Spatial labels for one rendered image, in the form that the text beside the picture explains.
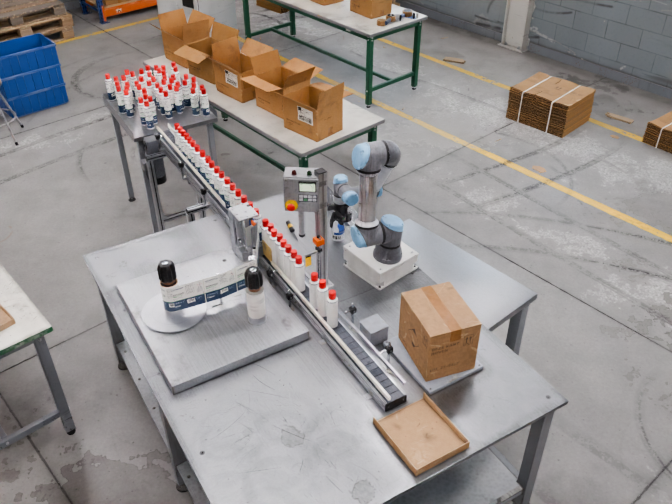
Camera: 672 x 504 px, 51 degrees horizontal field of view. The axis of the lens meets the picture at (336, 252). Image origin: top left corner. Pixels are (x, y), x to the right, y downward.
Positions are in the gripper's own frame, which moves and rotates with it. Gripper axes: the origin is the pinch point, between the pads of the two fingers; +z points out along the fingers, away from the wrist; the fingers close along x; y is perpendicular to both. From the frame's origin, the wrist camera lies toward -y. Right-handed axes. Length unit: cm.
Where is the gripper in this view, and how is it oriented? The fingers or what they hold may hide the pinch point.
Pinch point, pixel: (338, 230)
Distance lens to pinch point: 389.4
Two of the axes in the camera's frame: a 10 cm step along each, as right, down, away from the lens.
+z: 0.0, 8.0, 6.0
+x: 7.5, -4.0, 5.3
